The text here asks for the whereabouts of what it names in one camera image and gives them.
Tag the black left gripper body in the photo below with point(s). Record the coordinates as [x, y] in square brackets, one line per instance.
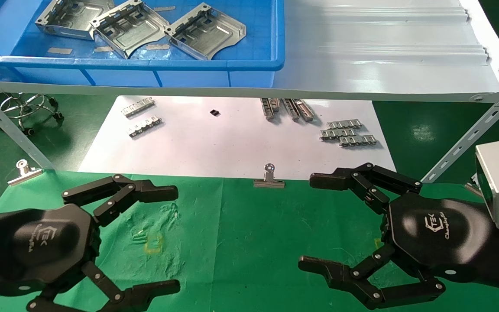
[37, 242]

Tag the perforated angle iron brace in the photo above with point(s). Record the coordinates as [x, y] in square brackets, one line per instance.
[470, 134]
[11, 130]

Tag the white corrugated shelf panel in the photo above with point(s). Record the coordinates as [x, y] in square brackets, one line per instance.
[383, 43]

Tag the grey tape piece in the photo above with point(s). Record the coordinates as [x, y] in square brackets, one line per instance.
[59, 50]
[157, 46]
[164, 8]
[103, 49]

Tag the blue plastic bin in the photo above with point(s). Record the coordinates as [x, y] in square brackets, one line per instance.
[258, 34]

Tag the silver binder clip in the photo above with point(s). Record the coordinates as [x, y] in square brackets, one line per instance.
[269, 180]
[24, 173]

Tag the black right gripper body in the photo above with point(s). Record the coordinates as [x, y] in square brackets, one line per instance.
[435, 234]

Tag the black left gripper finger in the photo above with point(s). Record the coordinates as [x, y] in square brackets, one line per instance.
[145, 292]
[124, 190]

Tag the short metal rail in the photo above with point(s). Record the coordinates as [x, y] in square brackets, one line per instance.
[292, 110]
[267, 109]
[306, 111]
[276, 104]

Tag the small black clip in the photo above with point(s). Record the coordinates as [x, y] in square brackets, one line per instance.
[215, 112]

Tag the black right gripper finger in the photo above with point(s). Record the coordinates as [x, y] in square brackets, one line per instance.
[362, 177]
[353, 277]

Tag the white paper sheet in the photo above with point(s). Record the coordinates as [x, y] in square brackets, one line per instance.
[232, 143]

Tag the notched metal strip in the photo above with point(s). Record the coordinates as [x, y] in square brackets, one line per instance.
[144, 126]
[344, 125]
[337, 134]
[137, 107]
[358, 141]

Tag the chrome stool base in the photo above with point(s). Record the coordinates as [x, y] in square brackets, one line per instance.
[28, 108]

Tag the green table cloth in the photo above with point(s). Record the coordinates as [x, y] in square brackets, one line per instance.
[241, 242]

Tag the stamped sheet metal bracket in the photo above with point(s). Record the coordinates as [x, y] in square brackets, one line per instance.
[69, 17]
[130, 28]
[208, 37]

